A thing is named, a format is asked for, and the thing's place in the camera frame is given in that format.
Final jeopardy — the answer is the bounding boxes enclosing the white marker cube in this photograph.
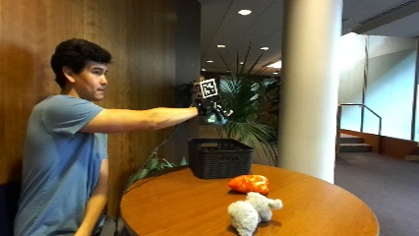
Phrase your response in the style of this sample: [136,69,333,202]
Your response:
[199,78,220,99]

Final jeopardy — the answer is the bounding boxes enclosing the thin black cable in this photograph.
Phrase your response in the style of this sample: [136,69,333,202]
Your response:
[138,123,182,171]

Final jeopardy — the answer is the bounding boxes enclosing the white round column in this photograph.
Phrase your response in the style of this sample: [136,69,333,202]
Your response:
[279,0,345,185]

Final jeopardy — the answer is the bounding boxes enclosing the stair steps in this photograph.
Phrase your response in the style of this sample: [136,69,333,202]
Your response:
[338,132,374,153]

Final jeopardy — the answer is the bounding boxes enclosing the metal stair handrail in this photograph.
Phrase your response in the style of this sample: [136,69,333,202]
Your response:
[336,102,384,155]

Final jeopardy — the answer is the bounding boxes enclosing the grey plush toy animal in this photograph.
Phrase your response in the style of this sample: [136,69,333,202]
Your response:
[227,191,285,236]

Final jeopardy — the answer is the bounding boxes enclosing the black woven basket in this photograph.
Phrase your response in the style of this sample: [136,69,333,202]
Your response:
[188,138,255,180]

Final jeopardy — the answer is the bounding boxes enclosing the the person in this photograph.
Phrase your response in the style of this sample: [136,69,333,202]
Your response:
[13,37,201,236]

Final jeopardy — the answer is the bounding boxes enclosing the orange soft toy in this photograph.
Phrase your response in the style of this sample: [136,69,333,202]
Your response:
[227,174,272,196]

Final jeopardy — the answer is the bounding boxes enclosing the green palm plant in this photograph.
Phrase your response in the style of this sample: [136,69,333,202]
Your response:
[209,43,283,166]

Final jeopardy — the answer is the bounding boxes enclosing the low green leafy plant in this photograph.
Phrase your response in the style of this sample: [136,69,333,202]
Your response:
[126,150,191,191]

